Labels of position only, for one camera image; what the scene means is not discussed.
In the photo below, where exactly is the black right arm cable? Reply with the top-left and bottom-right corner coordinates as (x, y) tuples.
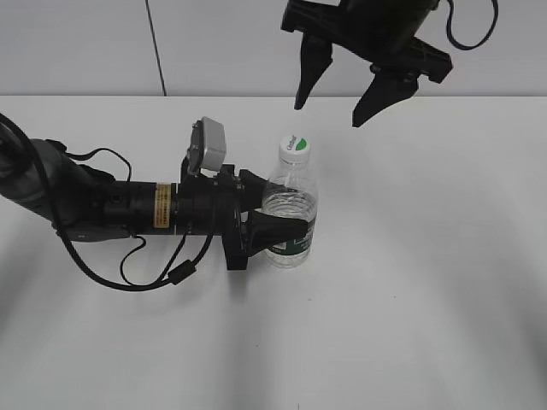
(444, 0), (500, 50)

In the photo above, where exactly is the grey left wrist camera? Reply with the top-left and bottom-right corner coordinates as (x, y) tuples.
(181, 116), (226, 175)

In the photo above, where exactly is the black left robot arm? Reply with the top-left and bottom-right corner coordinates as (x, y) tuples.
(1, 117), (311, 270)

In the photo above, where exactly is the clear cestbon water bottle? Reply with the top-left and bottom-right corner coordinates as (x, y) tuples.
(262, 151), (319, 268)

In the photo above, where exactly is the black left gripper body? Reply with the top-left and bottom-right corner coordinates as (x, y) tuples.
(127, 164), (250, 271)

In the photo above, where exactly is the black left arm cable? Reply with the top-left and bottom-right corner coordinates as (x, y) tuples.
(0, 111), (215, 292)

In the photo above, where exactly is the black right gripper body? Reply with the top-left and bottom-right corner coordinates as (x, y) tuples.
(281, 1), (453, 83)

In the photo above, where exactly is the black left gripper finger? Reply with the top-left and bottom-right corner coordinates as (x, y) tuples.
(238, 169), (297, 211)
(247, 211), (314, 256)

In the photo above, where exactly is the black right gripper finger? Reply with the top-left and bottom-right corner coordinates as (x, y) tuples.
(352, 71), (418, 127)
(294, 33), (332, 110)

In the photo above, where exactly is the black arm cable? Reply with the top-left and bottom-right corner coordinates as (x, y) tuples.
(0, 111), (215, 292)
(444, 0), (500, 50)

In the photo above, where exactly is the white green bottle cap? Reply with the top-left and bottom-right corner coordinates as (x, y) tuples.
(279, 135), (311, 165)

